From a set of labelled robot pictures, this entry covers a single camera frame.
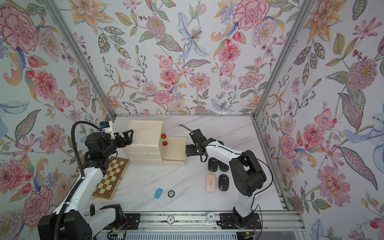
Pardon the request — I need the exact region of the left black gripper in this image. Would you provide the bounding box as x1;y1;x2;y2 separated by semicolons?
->
101;128;133;158

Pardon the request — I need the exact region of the cream drawer cabinet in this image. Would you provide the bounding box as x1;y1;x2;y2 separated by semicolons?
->
124;120;165;165

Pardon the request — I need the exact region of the black Lecoo mouse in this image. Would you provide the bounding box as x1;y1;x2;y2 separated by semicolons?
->
208;158;218;173
218;161;229;172
218;174;229;192

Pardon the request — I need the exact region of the pink wireless mouse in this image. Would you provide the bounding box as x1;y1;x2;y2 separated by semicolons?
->
206;174;216;193

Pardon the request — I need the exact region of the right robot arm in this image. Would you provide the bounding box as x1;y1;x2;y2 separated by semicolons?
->
186;129;267;225

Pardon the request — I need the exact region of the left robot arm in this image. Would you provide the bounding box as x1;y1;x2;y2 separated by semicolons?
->
38;130;134;240

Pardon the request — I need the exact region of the wooden chessboard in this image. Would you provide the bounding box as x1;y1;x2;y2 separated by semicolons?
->
92;158;130;200

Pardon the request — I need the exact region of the blue foam block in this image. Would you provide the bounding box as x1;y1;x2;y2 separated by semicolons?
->
154;188;164;199

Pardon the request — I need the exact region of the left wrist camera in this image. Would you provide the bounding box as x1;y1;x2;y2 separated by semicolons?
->
100;121;115;140

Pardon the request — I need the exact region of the left aluminium corner post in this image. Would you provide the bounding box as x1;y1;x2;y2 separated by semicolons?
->
42;0;117;120

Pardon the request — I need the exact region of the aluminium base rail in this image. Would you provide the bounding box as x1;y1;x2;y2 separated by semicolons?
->
122;211;305;233

